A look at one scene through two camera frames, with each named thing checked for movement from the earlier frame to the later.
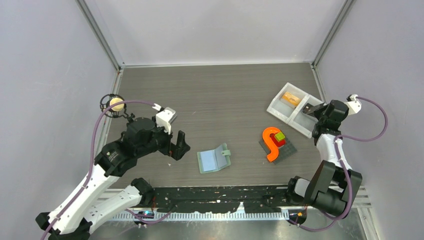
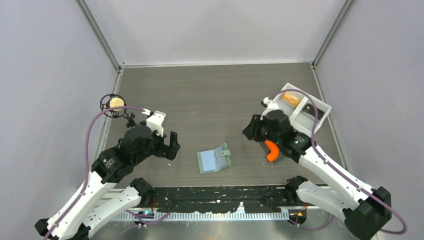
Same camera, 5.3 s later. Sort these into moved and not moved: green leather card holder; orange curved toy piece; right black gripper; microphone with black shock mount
Moved: right black gripper
Not moved: green leather card holder; microphone with black shock mount; orange curved toy piece
